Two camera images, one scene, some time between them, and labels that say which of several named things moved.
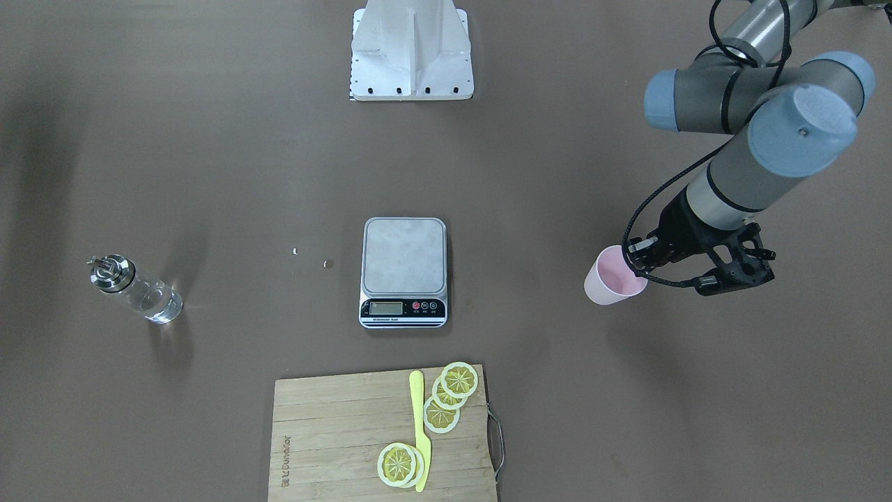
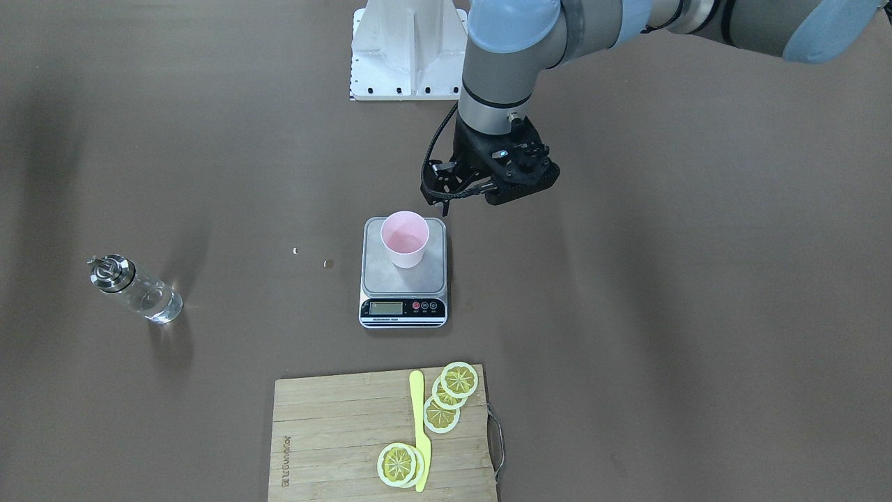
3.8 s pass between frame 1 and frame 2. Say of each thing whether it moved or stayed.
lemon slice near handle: stayed
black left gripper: moved
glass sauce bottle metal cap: stayed
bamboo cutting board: stayed
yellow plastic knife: stayed
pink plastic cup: moved
